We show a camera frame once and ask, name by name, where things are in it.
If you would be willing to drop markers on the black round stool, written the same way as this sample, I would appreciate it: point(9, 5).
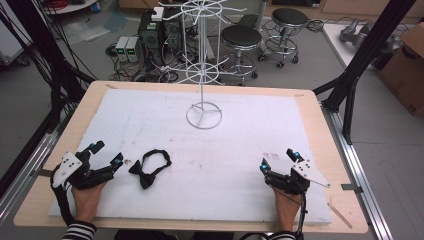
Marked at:
point(288, 18)
point(240, 37)

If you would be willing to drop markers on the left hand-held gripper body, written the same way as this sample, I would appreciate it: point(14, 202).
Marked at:
point(68, 166)

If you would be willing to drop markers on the brown cardboard box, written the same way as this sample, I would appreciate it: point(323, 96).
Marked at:
point(405, 70)

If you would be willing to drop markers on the black metal frame strut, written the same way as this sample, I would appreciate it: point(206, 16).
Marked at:
point(365, 53)
point(43, 43)

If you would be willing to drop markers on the aluminium rail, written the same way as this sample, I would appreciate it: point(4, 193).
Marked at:
point(358, 170)
point(26, 173)

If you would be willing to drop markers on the blue tape roll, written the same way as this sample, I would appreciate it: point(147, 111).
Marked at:
point(96, 6)

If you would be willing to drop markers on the grey table clamp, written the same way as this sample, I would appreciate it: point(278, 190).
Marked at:
point(351, 188)
point(43, 172)

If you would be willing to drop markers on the grey power supply unit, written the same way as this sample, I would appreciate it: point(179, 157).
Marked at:
point(121, 49)
point(132, 49)

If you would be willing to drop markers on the white power strip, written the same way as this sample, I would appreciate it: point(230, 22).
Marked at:
point(157, 13)

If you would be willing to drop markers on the black bow tie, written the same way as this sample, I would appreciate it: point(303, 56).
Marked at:
point(146, 173)

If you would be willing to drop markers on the person's left hand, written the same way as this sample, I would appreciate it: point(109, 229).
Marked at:
point(87, 201)

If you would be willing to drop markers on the black computer tower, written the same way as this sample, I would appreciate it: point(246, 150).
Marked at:
point(151, 36)

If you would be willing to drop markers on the thin wooden stick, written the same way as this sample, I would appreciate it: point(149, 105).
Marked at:
point(340, 215)

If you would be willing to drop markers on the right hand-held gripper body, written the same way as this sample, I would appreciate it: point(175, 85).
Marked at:
point(301, 173)

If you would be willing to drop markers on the person's right hand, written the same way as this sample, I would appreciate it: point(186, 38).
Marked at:
point(286, 208)

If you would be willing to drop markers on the white foam mat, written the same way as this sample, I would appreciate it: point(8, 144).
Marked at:
point(206, 160)

